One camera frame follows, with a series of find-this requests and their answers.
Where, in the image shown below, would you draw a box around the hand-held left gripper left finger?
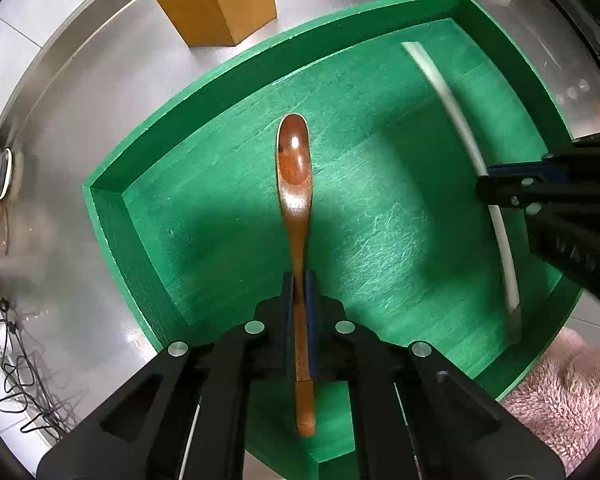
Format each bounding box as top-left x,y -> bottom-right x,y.
36,271 -> 296,480

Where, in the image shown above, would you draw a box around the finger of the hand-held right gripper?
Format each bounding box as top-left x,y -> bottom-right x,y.
489,131 -> 600,182
474,172 -> 548,217

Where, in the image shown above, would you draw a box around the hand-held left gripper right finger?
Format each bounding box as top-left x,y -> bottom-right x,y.
305,270 -> 566,480

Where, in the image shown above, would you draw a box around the white-handled utensil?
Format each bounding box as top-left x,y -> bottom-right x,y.
401,41 -> 524,346

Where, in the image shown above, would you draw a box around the green wooden tray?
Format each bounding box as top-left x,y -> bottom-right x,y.
82,0 -> 587,480

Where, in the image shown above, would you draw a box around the wooden spoon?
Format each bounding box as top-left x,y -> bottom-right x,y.
276,112 -> 317,438

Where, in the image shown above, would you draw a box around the black kitchen appliance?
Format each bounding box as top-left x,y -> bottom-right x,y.
527,0 -> 600,87

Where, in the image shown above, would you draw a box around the pink fluffy cloth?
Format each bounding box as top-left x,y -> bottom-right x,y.
499,327 -> 600,477

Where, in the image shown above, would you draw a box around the black cables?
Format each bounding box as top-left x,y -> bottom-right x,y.
0,299 -> 80,437

